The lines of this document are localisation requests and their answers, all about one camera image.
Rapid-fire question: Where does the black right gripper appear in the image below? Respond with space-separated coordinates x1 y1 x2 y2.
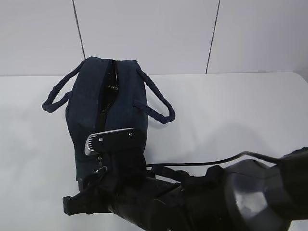
63 149 154 216

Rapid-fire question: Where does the navy blue lunch bag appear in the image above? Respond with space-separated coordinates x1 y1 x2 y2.
42 57 175 183

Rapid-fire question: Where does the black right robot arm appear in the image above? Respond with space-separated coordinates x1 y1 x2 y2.
63 148 308 231

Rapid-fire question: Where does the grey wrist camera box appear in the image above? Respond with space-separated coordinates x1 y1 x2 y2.
84 128 143 156

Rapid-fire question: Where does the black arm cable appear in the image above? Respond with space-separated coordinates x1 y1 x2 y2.
144 151 289 169

